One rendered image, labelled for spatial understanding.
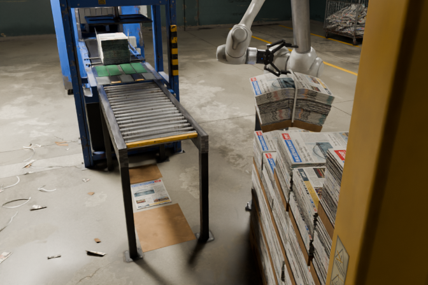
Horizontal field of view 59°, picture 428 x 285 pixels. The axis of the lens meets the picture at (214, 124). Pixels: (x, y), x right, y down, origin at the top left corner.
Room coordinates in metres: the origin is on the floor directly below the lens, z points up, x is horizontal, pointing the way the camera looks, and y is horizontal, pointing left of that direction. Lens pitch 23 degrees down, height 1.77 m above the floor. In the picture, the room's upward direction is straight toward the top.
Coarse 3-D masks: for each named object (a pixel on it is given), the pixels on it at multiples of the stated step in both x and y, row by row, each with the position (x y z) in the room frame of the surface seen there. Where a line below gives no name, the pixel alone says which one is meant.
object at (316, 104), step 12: (312, 84) 1.96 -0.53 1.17; (324, 84) 2.03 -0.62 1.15; (312, 96) 1.85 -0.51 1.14; (324, 96) 1.85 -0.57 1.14; (300, 108) 1.86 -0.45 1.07; (312, 108) 1.85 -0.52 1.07; (324, 108) 1.85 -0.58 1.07; (300, 120) 1.86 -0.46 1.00; (312, 120) 1.86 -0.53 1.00; (324, 120) 1.86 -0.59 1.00
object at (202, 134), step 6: (162, 84) 3.19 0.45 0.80; (162, 90) 3.01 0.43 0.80; (168, 90) 3.01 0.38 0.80; (168, 96) 2.86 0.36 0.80; (174, 102) 2.71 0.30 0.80; (180, 108) 2.59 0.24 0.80; (186, 114) 2.47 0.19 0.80; (192, 120) 2.35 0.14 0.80; (192, 126) 2.26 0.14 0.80; (198, 126) 2.25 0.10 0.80; (198, 132) 2.15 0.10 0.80; (204, 132) 2.15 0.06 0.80; (198, 138) 2.15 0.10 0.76; (204, 138) 2.11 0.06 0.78; (198, 144) 2.15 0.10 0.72; (204, 144) 2.11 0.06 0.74; (204, 150) 2.11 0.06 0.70
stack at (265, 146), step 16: (256, 144) 2.02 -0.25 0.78; (272, 144) 1.92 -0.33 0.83; (256, 160) 2.02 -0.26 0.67; (272, 160) 1.73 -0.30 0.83; (256, 176) 1.97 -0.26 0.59; (272, 176) 1.57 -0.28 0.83; (256, 192) 1.95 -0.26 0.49; (272, 192) 1.57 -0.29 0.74; (272, 208) 1.55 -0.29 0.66; (256, 224) 1.94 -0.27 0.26; (272, 224) 1.51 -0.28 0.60; (288, 224) 1.27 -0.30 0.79; (256, 240) 1.90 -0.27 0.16; (272, 240) 1.47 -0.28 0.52; (288, 240) 1.25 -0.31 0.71; (256, 256) 1.91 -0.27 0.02; (272, 256) 1.47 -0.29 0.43; (288, 256) 1.21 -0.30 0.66; (272, 272) 1.44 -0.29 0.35; (304, 272) 1.02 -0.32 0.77
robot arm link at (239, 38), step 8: (256, 0) 2.14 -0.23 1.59; (264, 0) 2.18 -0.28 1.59; (248, 8) 2.03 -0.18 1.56; (256, 8) 2.05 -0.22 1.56; (248, 16) 1.94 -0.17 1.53; (240, 24) 1.89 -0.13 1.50; (248, 24) 1.91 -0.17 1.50; (232, 32) 1.81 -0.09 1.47; (240, 32) 1.80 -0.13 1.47; (248, 32) 1.83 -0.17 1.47; (232, 40) 1.80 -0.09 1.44; (240, 40) 1.79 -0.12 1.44; (248, 40) 1.82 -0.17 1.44; (232, 48) 1.82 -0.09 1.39; (240, 48) 1.81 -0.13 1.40; (232, 56) 1.89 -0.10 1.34; (240, 56) 1.89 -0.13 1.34
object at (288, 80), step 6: (282, 78) 2.01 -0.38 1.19; (288, 78) 2.01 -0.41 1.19; (288, 84) 1.91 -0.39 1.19; (294, 84) 1.91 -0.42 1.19; (300, 84) 1.91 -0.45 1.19; (288, 90) 1.85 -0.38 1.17; (294, 90) 1.85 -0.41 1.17; (300, 90) 1.85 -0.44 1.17; (288, 96) 1.85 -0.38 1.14; (294, 96) 1.85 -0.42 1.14; (300, 96) 1.85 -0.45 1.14; (288, 102) 1.85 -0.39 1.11; (300, 102) 1.85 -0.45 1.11; (294, 114) 1.86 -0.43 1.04
